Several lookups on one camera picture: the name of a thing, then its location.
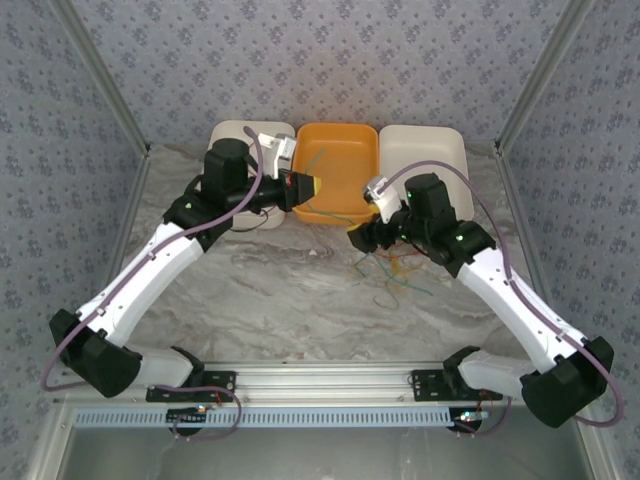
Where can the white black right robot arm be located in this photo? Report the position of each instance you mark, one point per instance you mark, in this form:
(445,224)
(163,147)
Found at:
(490,290)

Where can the orange plastic tray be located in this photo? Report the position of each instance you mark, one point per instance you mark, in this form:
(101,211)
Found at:
(340,165)

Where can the white plastic tray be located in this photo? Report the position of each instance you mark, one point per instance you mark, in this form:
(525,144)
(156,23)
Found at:
(225,130)
(425,145)

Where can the small circuit board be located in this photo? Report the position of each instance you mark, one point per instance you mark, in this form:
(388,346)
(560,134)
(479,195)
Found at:
(470,416)
(187,415)

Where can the grey metal lower panel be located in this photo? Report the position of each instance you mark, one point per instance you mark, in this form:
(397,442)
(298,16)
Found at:
(325,455)

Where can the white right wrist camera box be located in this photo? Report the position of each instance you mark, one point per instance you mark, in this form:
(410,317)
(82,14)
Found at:
(385,200)

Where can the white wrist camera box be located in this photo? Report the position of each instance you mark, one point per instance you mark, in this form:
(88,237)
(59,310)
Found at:
(385,200)
(282,147)

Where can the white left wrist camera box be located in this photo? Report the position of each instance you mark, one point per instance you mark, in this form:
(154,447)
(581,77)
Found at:
(282,147)

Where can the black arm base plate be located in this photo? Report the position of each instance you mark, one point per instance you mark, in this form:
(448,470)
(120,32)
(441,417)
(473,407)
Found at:
(220,380)
(425,387)

